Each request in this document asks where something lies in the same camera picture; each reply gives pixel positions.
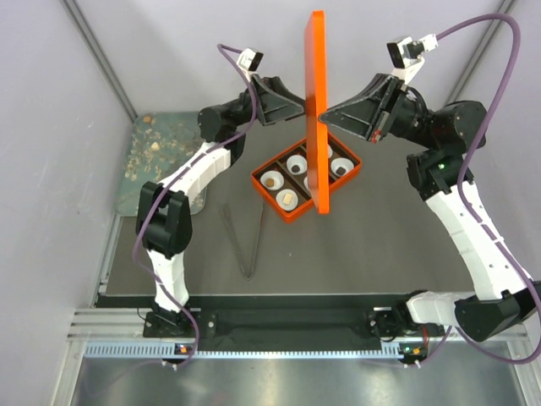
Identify white paper cup middle right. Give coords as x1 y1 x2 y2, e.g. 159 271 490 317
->
303 176 311 195

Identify white paper cup front left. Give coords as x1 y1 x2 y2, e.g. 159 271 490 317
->
260 170 285 191

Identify white paper cup middle left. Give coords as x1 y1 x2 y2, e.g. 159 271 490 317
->
286 154 308 175

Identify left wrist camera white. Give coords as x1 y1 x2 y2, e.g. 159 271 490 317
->
236 48 264 79

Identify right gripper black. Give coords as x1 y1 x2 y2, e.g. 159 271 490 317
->
317 74 439 151

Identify orange chocolate box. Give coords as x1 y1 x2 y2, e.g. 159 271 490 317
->
251 134 363 223

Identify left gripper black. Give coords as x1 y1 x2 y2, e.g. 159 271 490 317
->
224 74 315 128

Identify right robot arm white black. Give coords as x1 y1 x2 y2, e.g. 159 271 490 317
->
319 74 536 343

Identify floral blue tray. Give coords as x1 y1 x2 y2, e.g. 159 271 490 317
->
114 112 202 217

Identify orange box lid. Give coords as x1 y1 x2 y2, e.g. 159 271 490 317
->
304 10 331 214

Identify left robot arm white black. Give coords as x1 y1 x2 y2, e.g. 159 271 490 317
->
135 74 305 336

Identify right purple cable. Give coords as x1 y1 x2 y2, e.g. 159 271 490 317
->
422 12 541 369

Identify black mounting base rail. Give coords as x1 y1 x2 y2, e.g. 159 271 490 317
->
67 291 529 360

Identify white paper cup front right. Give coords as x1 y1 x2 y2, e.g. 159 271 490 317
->
276 189 298 211

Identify white paper cup back right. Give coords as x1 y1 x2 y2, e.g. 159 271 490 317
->
331 157 355 178

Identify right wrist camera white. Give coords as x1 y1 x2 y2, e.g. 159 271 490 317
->
386 34 439 85

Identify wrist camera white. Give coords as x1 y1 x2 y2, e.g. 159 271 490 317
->
236 48 264 79
386 34 439 85

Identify metal tongs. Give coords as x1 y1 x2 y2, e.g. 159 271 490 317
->
219 201 268 282

